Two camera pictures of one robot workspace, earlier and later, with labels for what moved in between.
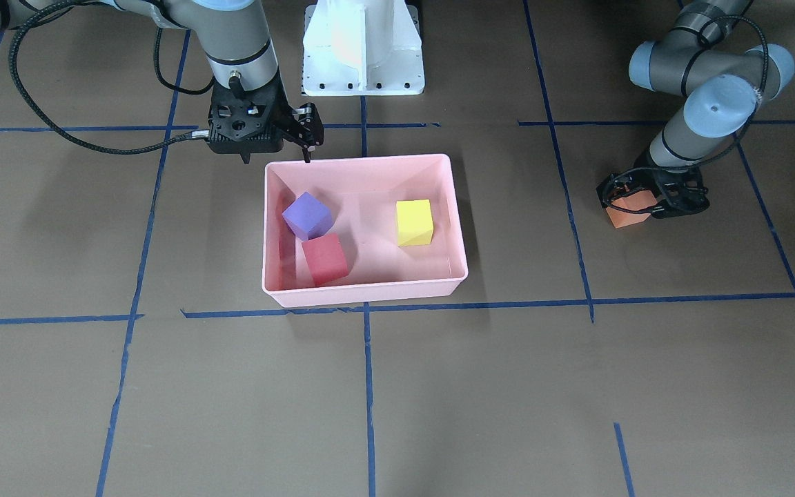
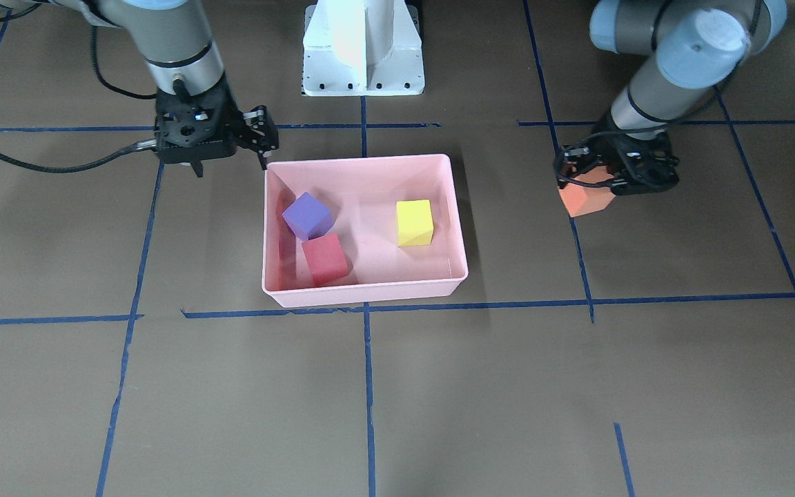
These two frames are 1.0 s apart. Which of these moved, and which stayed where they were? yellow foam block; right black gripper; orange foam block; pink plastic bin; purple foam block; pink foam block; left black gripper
Moved: right black gripper; orange foam block; left black gripper
Stayed: purple foam block; pink plastic bin; yellow foam block; pink foam block
